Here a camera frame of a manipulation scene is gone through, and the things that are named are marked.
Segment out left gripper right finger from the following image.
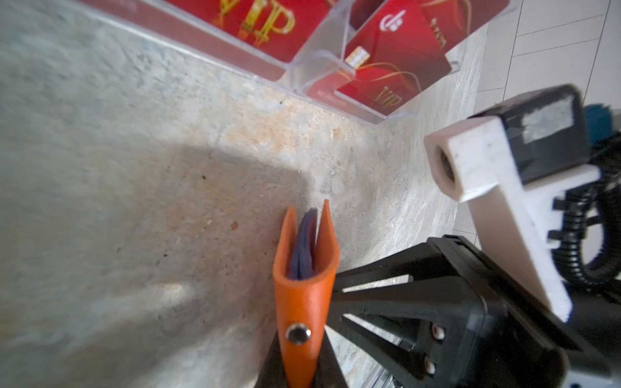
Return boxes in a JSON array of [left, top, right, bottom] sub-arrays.
[[312, 334, 348, 388]]

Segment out orange card holder wallet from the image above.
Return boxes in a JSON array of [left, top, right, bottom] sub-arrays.
[[273, 200, 341, 387]]

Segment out red vip card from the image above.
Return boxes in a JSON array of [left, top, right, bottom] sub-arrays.
[[171, 0, 336, 63], [337, 1, 452, 116]]

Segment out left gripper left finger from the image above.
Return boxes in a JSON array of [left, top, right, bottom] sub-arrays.
[[255, 333, 289, 388]]

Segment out right clear card display stand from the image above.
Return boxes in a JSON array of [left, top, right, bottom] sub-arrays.
[[300, 1, 509, 124]]

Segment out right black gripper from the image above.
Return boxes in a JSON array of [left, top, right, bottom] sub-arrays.
[[329, 235, 620, 387]]

